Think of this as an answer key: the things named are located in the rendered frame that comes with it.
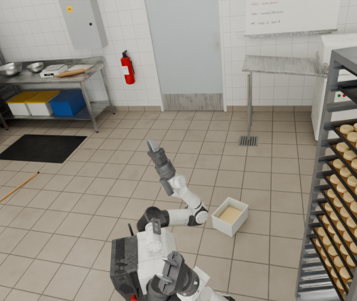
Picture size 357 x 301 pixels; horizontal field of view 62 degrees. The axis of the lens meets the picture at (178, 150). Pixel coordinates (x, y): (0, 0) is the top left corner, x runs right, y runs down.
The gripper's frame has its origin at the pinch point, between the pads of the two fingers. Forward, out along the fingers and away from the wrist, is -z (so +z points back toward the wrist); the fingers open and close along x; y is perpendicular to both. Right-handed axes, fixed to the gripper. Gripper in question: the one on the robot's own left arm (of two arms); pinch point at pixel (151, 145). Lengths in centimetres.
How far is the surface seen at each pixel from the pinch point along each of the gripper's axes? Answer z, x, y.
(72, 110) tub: -24, -366, -48
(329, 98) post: 11, 58, -56
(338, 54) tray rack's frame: -6, 67, -56
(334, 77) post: 3, 62, -58
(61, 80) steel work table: -68, -325, -49
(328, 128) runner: 24, 54, -55
